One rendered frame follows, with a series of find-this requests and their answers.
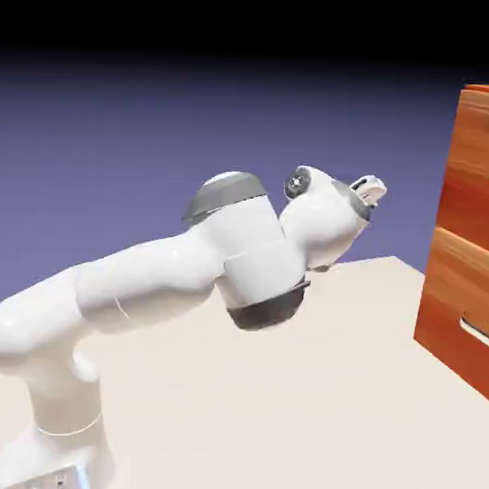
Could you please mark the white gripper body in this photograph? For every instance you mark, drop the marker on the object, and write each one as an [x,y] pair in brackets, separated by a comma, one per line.
[372,187]

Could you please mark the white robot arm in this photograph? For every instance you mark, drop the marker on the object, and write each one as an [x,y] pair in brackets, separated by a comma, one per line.
[244,248]

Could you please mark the wooden drawer front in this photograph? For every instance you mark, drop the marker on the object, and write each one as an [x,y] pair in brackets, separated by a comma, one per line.
[446,301]
[470,166]

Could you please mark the brown wooden cabinet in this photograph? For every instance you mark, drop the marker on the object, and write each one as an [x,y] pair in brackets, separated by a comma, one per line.
[467,278]

